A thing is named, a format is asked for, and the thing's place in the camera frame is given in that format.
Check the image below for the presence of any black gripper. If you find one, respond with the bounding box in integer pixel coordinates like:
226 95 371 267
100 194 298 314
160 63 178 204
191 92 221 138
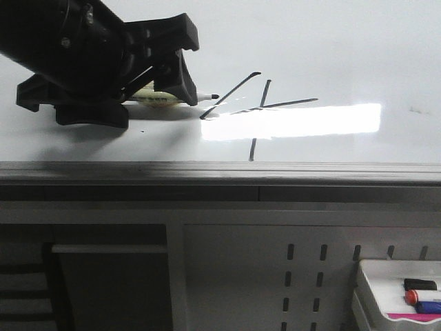
16 13 199 128

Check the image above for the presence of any white taped whiteboard marker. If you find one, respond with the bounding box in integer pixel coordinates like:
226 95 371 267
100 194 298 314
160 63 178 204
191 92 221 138
127 81 220 108

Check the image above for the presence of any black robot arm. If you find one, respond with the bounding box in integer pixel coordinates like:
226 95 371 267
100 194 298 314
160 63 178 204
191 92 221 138
1 0 199 129

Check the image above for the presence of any grey perforated metal panel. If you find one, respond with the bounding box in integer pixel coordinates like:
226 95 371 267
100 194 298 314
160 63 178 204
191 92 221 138
168 203 440 330

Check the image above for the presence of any dark cabinet panel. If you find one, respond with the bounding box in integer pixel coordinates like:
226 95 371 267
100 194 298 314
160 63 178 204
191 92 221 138
49 243 173 330

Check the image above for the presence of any white plastic marker tray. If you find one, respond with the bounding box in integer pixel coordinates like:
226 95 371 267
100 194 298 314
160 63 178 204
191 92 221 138
351 259 440 330

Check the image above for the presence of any red capped white marker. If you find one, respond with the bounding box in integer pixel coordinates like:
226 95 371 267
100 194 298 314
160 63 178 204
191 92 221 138
404 290 441 306

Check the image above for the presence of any blue capped marker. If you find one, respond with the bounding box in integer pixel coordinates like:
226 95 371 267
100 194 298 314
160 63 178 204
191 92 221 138
416 301 441 314

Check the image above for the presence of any pink highlighter marker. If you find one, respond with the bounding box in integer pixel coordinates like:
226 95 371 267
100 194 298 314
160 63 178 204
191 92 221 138
387 313 441 322

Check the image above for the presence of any white whiteboard with frame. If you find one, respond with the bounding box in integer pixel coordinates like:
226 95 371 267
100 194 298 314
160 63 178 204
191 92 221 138
1 1 440 185

